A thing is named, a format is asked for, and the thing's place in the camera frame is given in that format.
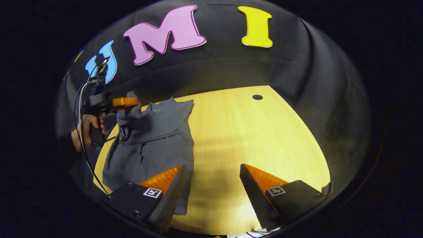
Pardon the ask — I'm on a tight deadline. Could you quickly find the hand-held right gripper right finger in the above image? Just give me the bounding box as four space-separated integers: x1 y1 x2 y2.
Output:
240 164 332 232

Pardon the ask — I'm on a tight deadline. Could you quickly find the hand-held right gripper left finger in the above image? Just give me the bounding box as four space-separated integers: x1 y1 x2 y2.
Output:
107 164 188 233

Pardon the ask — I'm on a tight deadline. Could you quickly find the grey button shirt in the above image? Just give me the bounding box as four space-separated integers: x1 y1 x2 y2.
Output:
102 91 195 216

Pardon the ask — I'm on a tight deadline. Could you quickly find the thin gripper cable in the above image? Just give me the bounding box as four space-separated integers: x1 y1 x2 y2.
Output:
74 57 111 196

